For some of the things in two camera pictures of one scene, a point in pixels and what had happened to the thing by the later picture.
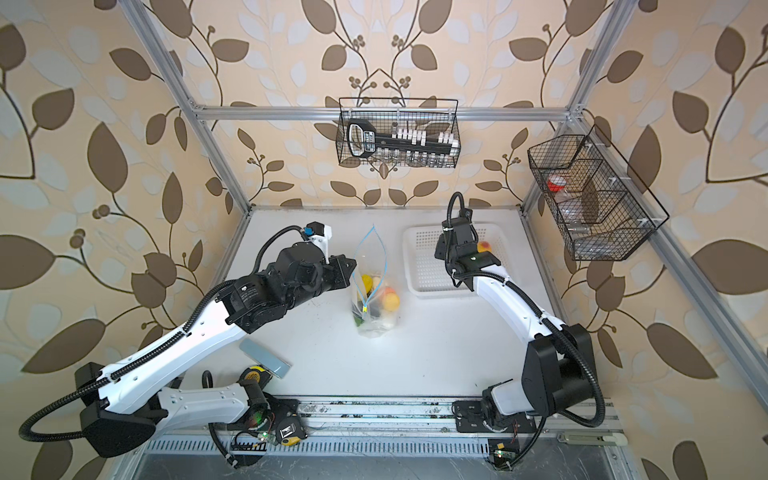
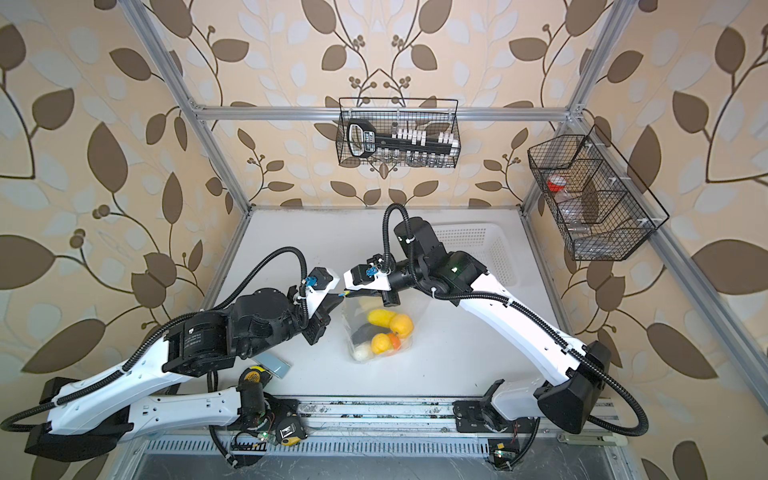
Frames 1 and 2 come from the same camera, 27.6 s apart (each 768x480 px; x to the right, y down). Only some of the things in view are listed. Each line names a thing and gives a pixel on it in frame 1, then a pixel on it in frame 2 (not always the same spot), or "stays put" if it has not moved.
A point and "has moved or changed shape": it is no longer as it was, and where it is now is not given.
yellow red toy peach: [483, 246] to [402, 325]
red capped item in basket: [556, 183] stays put
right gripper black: [454, 247] to [389, 294]
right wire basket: [597, 201] stays put
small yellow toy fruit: [391, 301] has moved or changed shape
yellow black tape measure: [257, 372] stays put
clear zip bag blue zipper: [375, 306] has moved or changed shape
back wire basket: [415, 132] stays put
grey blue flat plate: [277, 365] stays put
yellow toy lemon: [368, 282] has moved or changed shape
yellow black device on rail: [289, 431] stays put
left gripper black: [343, 271] to [321, 321]
